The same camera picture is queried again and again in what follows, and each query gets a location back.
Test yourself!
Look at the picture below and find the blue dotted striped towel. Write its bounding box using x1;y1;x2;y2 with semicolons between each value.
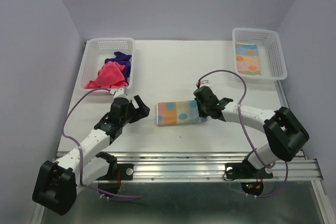
156;100;207;126

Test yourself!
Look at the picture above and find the pink microfiber towel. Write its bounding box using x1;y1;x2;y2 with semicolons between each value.
85;61;128;89

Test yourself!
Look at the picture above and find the orange blue dotted towel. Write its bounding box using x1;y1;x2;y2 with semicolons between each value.
235;42;261;76

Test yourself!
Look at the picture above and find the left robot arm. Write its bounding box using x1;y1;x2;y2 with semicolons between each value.
32;95;150;216

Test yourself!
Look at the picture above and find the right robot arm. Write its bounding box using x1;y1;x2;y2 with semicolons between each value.
194;86;309;177

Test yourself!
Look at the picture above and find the purple towel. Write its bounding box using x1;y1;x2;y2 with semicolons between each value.
104;51;132;80

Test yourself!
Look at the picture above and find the white left plastic basket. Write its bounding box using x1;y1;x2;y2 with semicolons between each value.
77;38;136;92

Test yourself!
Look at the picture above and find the white plastic basket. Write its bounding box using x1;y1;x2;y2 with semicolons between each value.
77;38;136;92
232;28;287;82

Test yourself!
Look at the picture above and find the white right plastic basket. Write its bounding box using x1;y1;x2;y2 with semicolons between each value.
232;28;287;82

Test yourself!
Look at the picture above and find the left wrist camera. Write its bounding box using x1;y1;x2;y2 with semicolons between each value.
109;87;128;99

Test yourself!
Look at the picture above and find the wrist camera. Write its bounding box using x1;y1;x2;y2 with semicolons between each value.
109;87;128;99
196;80;212;89

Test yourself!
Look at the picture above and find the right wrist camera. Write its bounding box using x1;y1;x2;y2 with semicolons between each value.
196;80;212;89

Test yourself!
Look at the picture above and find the aluminium rail frame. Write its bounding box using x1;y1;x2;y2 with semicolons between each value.
31;77;331;224

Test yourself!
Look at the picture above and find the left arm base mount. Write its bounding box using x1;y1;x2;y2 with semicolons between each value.
83;152;134;182

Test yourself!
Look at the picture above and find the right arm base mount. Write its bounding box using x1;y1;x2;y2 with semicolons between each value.
223;159;274;181

